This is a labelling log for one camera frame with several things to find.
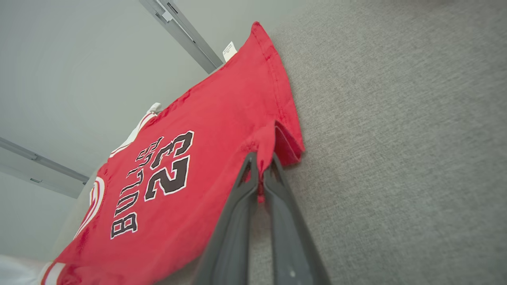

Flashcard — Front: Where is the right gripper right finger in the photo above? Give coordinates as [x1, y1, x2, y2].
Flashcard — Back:
[263, 153, 332, 285]

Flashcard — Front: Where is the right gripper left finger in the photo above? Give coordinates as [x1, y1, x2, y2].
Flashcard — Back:
[192, 152, 260, 285]

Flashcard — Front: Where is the red Bulls jersey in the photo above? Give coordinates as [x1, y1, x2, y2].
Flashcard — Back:
[38, 21, 306, 285]

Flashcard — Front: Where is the grey fabric sofa seat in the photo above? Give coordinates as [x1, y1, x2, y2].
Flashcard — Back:
[51, 0, 507, 285]

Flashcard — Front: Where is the grey wall rail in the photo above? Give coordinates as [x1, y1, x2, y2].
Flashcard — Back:
[0, 136, 90, 199]

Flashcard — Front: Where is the grey metal partition post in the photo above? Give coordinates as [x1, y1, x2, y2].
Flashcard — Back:
[158, 0, 225, 70]
[138, 0, 217, 74]

